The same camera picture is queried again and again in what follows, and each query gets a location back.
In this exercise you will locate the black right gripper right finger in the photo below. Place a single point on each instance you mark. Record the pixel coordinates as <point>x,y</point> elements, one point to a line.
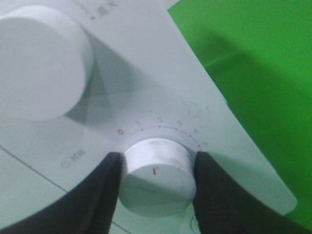
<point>222,206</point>

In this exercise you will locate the white microwave door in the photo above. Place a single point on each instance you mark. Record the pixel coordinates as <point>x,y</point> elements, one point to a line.
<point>33,181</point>

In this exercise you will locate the white timer knob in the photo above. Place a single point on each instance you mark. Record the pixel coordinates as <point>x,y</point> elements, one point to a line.
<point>157,178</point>

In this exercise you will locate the upper white power knob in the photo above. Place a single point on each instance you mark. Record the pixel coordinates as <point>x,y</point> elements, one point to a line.
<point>46,62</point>

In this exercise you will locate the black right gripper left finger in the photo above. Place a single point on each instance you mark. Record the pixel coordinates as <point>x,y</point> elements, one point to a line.
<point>87,209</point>

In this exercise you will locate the white microwave oven body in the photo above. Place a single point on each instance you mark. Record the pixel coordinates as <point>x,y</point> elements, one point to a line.
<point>146,83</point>

